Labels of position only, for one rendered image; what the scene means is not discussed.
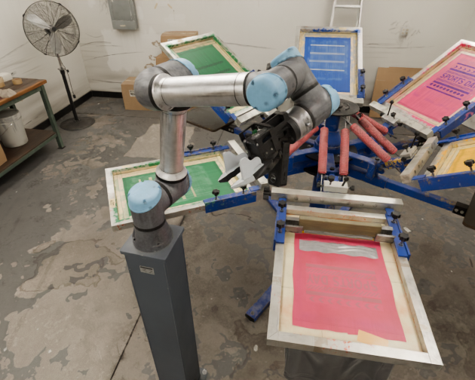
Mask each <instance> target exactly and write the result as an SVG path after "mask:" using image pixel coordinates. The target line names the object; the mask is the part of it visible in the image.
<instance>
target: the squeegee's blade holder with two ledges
mask: <svg viewBox="0 0 475 380"><path fill-rule="evenodd" d="M304 233H309V234H322V235H330V236H337V237H345V238H358V239H366V240H372V239H373V238H372V237H368V236H361V235H354V234H340V233H332V232H325V231H312V230H304Z"/></svg>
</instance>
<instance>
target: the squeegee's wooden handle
mask: <svg viewBox="0 0 475 380"><path fill-rule="evenodd" d="M299 226H303V228H302V230H303V231H304V230H312V231H325V232H332V233H340V234H354V235H361V236H368V237H372V238H375V235H376V234H380V233H381V230H382V224H380V223H373V222H358V221H351V220H343V219H328V218H320V217H313V216H299Z"/></svg>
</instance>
